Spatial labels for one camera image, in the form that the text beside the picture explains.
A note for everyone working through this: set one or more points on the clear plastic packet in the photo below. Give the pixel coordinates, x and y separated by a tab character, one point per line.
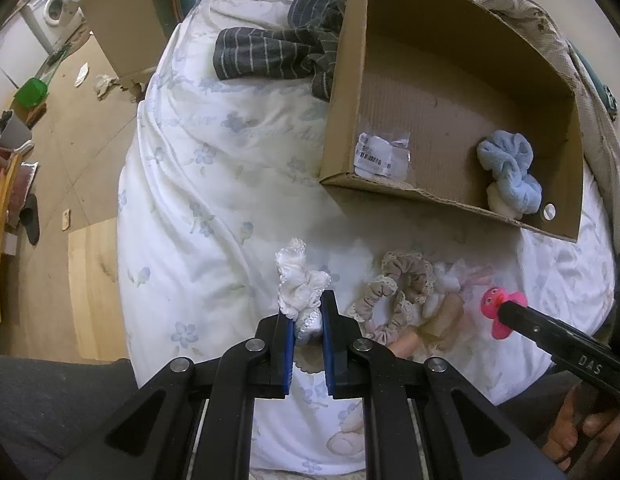
382	155

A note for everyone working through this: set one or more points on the beige lace scrunchie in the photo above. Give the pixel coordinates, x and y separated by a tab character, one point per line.
385	290

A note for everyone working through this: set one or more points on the green plastic container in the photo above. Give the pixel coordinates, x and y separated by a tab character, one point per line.
31	92

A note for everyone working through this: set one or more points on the white lace scrunchie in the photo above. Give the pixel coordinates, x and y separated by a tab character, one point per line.
296	280

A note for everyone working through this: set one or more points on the white washing machine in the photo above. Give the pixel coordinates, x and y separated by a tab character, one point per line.
52	5

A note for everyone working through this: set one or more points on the baby doll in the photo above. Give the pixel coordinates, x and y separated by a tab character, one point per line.
445	312

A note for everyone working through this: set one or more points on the tall cardboard box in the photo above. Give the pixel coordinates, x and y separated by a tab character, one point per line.
125	25

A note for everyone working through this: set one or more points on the person's left leg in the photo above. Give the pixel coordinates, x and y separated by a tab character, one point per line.
45	410

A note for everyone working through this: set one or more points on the person's right hand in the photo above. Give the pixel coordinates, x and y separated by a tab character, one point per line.
572	430

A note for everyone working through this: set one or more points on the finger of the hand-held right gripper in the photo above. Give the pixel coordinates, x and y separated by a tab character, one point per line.
522	317

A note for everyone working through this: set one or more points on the pink duck toy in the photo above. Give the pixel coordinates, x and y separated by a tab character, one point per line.
491	305

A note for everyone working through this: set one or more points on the dark striped garment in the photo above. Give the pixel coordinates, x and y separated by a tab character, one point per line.
270	52

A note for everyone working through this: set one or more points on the dark slipper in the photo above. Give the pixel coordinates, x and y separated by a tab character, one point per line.
30	220

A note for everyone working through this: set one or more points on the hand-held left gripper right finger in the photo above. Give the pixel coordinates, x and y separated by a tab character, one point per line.
327	350

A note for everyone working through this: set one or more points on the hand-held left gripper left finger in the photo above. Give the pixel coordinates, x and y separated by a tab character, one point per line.
288	360

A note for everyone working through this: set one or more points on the wooden chair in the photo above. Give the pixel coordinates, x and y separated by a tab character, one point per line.
0	240

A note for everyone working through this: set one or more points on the blue fluffy scrunchie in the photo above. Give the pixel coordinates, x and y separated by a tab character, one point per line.
510	165

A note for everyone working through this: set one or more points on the grey bin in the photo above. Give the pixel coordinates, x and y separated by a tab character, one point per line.
15	130

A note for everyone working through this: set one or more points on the white floral quilt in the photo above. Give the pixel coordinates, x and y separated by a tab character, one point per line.
200	195

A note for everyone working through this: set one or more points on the crumpled white tissue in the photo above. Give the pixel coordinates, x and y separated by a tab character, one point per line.
81	75
105	85

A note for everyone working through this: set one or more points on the brown cardboard box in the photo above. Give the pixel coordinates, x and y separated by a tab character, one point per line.
440	80

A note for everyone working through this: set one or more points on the teal pillow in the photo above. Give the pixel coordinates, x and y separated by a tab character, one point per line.
597	85

